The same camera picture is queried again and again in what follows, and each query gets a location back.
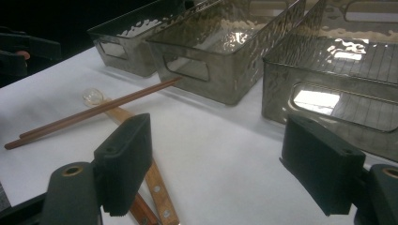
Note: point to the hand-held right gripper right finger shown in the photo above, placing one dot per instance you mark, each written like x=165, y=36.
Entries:
x=322, y=165

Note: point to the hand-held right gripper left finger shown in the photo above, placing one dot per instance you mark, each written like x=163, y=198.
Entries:
x=122, y=165

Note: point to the smoky clear bin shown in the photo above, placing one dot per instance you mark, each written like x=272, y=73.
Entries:
x=125, y=61
x=275, y=93
x=237, y=84

